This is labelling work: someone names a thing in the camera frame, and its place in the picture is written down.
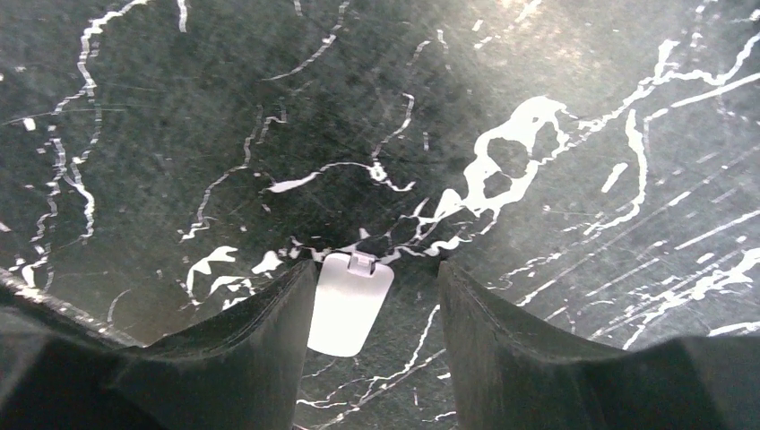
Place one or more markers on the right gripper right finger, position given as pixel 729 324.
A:
pixel 512 370

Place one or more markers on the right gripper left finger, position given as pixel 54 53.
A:
pixel 240 369

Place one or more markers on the white battery cover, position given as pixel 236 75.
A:
pixel 349 294

